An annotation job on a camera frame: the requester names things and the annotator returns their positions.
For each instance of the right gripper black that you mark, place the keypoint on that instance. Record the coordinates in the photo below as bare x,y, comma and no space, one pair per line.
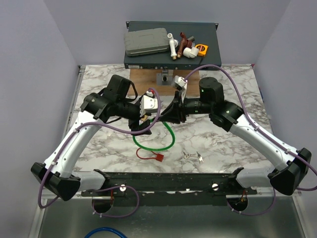
175,112

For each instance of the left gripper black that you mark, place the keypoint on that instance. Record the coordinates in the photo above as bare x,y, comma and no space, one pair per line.
134,124

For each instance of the brass padlock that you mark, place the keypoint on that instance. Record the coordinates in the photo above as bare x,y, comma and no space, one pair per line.
146,117

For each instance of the small silver key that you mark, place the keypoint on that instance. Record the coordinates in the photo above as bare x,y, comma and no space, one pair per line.
199,157

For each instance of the white pvc elbow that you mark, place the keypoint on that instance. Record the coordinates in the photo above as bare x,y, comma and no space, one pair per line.
190,52

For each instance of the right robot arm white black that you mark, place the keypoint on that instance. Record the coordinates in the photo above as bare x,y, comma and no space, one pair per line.
289,165

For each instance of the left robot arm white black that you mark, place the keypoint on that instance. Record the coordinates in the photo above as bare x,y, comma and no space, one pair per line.
56,172

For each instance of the grey metal stand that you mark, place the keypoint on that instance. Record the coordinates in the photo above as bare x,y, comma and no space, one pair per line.
164,77

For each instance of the wooden board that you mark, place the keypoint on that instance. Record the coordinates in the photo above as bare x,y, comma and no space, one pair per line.
146,78

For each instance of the white pvc pipe fitting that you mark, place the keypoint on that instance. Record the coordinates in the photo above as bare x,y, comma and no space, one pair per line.
173,43

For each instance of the brown pipe valve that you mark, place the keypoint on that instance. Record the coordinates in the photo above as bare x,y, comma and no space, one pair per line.
184,43

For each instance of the yellow tape measure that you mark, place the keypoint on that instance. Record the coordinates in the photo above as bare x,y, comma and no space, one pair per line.
202,49

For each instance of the grey plastic case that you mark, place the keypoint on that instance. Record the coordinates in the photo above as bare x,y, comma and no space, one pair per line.
144,42

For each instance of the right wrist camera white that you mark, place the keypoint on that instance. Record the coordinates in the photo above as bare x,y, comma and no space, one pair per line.
180,84

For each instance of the red cable seal lock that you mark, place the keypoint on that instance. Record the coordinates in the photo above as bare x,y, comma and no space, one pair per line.
155,156

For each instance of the black mounting rail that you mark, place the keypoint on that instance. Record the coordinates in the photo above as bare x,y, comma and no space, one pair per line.
169,189

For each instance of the dark network switch box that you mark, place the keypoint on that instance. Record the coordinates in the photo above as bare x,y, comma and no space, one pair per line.
202,33

